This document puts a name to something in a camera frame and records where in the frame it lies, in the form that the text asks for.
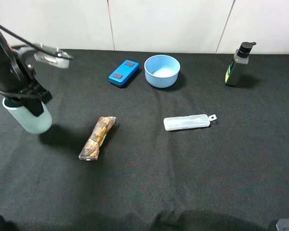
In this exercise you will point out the white plastic case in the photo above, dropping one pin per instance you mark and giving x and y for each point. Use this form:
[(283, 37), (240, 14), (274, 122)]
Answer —
[(188, 122)]

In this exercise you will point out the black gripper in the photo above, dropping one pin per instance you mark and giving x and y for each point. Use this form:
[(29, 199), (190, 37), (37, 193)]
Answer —
[(17, 80)]

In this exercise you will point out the black tablecloth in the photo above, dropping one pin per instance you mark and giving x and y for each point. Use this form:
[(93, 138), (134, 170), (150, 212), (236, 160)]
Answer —
[(230, 176)]

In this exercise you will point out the brown snack packet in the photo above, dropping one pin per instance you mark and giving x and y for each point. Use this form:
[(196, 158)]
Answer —
[(91, 149)]

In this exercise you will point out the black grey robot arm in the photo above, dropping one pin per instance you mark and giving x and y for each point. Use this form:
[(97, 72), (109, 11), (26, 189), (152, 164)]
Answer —
[(17, 80)]

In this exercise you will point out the light blue bowl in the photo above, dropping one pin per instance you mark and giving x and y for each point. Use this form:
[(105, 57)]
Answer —
[(161, 71)]

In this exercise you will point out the grey base corner right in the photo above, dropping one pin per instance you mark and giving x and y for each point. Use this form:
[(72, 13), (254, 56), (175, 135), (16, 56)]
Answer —
[(282, 225)]

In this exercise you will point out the teal green cup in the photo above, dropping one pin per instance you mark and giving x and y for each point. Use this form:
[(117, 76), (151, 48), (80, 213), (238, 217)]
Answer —
[(31, 123)]

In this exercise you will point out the blue eraser block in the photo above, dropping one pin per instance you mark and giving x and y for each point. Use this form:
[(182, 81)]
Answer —
[(123, 73)]

